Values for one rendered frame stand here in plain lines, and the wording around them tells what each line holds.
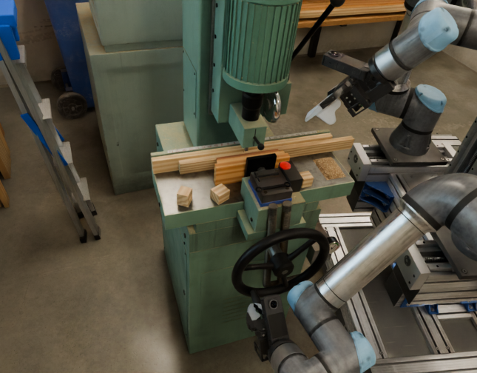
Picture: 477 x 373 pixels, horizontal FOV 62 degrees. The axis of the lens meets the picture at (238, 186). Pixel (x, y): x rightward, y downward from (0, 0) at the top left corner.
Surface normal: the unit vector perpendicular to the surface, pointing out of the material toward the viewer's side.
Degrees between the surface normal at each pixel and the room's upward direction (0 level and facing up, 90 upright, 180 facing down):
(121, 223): 0
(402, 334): 0
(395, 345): 0
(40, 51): 90
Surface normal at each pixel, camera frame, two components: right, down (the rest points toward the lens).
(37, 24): 0.36, 0.66
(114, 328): 0.08, -0.72
